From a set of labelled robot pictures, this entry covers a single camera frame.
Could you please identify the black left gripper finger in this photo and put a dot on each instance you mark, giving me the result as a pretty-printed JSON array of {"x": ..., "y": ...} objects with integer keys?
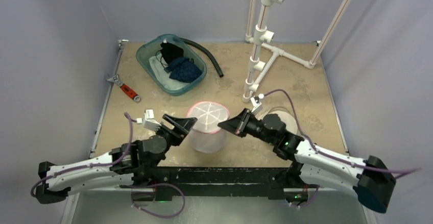
[
  {"x": 185, "y": 131},
  {"x": 176, "y": 122}
]

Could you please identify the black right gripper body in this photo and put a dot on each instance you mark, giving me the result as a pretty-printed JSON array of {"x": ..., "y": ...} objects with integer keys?
[{"x": 245, "y": 123}]

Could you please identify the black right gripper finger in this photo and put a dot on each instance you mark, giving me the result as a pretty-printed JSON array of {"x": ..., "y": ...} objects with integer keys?
[
  {"x": 244, "y": 117},
  {"x": 234, "y": 125}
]

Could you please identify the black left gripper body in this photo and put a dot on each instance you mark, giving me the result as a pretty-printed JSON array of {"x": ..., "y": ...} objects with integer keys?
[{"x": 173, "y": 137}]

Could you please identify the pink-trimmed white laundry bag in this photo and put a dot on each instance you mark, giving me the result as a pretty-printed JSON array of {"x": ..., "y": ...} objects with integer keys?
[{"x": 206, "y": 136}]

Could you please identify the black bra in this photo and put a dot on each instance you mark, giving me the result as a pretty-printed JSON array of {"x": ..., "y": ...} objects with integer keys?
[{"x": 175, "y": 63}]

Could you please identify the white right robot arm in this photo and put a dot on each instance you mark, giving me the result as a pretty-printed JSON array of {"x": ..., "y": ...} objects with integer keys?
[{"x": 368, "y": 180}]

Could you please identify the white cloth in basin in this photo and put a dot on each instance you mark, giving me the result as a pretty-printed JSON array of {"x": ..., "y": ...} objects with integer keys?
[{"x": 158, "y": 64}]

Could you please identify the teal plastic basin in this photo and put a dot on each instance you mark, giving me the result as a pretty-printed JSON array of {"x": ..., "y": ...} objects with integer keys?
[{"x": 149, "y": 56}]

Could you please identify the white PVC pipe rack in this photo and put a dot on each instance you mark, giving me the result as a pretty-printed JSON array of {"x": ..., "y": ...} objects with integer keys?
[{"x": 263, "y": 54}]

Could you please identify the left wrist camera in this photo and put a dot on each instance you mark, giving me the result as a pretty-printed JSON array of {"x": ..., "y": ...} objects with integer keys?
[{"x": 148, "y": 121}]

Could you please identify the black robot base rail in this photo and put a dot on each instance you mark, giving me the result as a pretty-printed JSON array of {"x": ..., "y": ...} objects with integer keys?
[{"x": 270, "y": 182}]

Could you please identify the red-handled adjustable wrench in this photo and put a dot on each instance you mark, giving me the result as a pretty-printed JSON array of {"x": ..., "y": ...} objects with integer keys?
[{"x": 125, "y": 88}]

